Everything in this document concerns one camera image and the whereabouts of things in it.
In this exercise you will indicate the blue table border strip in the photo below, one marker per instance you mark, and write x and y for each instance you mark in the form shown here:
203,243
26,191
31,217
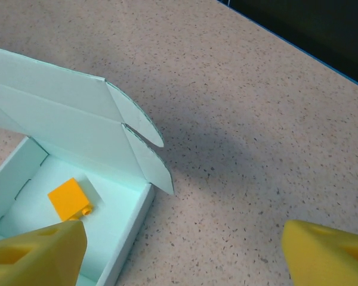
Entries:
286,39

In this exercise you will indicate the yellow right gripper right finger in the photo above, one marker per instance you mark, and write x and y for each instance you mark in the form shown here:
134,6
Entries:
325,256

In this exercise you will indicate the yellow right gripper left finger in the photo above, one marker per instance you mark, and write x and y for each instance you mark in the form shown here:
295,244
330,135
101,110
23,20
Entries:
41,256

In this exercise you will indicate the orange toy brick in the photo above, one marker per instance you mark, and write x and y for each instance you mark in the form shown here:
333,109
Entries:
67,199

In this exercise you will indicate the light blue paper box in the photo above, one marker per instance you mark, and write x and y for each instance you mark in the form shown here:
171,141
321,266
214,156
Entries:
77,125

